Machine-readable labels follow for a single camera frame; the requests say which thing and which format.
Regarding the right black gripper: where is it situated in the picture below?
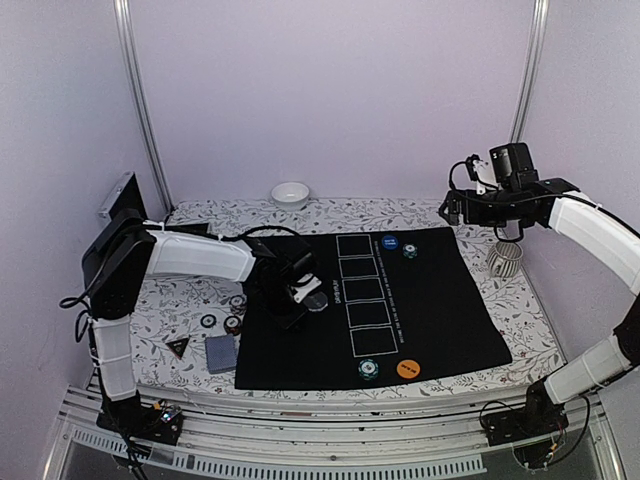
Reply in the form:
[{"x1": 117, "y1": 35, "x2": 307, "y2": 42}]
[{"x1": 441, "y1": 186, "x2": 527, "y2": 227}]

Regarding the clear dealer button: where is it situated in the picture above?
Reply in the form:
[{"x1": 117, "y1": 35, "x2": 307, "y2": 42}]
[{"x1": 308, "y1": 292, "x2": 329, "y2": 313}]

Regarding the white poker chip stack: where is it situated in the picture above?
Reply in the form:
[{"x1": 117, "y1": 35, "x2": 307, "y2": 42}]
[{"x1": 229, "y1": 295, "x2": 247, "y2": 309}]

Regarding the green poker chip stack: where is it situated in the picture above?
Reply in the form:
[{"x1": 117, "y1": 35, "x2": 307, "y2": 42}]
[{"x1": 200, "y1": 314, "x2": 217, "y2": 329}]

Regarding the blue small blind button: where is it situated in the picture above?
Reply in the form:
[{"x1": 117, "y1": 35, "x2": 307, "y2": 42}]
[{"x1": 381, "y1": 234, "x2": 399, "y2": 250}]

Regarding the orange big blind button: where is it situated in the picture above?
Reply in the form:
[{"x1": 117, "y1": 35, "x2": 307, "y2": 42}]
[{"x1": 396, "y1": 359, "x2": 421, "y2": 379}]

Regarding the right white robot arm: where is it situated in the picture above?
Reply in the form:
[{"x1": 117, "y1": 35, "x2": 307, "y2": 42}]
[{"x1": 439, "y1": 143, "x2": 639, "y2": 436}]

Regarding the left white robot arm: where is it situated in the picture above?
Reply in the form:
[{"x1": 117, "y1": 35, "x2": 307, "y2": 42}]
[{"x1": 81, "y1": 209, "x2": 328, "y2": 434}]

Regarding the red poker chip stack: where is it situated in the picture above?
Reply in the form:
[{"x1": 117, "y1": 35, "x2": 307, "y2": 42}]
[{"x1": 223, "y1": 316, "x2": 243, "y2": 336}]

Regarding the white ribbed cup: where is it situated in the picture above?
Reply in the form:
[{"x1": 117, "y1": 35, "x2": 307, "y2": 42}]
[{"x1": 486, "y1": 241, "x2": 523, "y2": 279}]

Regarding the white ceramic bowl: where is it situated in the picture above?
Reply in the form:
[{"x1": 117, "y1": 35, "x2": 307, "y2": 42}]
[{"x1": 271, "y1": 182, "x2": 311, "y2": 211}]

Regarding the blue card deck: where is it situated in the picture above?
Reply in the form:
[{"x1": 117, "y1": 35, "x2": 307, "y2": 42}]
[{"x1": 205, "y1": 334, "x2": 237, "y2": 374}]

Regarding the black poker mat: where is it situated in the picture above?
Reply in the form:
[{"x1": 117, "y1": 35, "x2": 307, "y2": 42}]
[{"x1": 235, "y1": 227, "x2": 512, "y2": 391}]

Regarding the black triangular marker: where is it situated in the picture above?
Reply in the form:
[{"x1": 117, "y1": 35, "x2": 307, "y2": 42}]
[{"x1": 165, "y1": 337, "x2": 190, "y2": 359}]

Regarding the silver poker chip case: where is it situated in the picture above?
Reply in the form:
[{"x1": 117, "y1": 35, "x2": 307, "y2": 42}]
[{"x1": 97, "y1": 171, "x2": 148, "y2": 226}]

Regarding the right aluminium frame post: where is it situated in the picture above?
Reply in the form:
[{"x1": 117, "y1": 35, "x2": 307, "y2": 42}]
[{"x1": 507, "y1": 0, "x2": 550, "y2": 143}]

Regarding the aluminium frame post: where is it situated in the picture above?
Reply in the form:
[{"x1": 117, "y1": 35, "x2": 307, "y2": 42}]
[
  {"x1": 113, "y1": 0, "x2": 174, "y2": 214},
  {"x1": 507, "y1": 0, "x2": 550, "y2": 143}
]

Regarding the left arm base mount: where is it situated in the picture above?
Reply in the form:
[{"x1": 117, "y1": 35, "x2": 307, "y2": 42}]
[{"x1": 96, "y1": 398, "x2": 184, "y2": 446}]

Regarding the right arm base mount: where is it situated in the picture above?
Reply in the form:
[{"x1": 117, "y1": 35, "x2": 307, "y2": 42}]
[{"x1": 479, "y1": 398, "x2": 569, "y2": 446}]

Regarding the left aluminium frame post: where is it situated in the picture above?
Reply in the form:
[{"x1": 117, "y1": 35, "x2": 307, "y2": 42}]
[{"x1": 113, "y1": 0, "x2": 174, "y2": 214}]

